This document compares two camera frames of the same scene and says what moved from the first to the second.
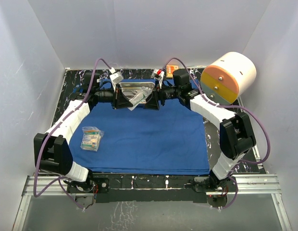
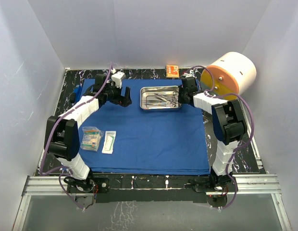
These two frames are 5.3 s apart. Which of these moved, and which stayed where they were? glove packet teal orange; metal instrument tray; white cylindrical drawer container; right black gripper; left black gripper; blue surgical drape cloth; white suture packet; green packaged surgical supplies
Moved: right black gripper; white suture packet; metal instrument tray
Stayed: white cylindrical drawer container; green packaged surgical supplies; left black gripper; blue surgical drape cloth; glove packet teal orange
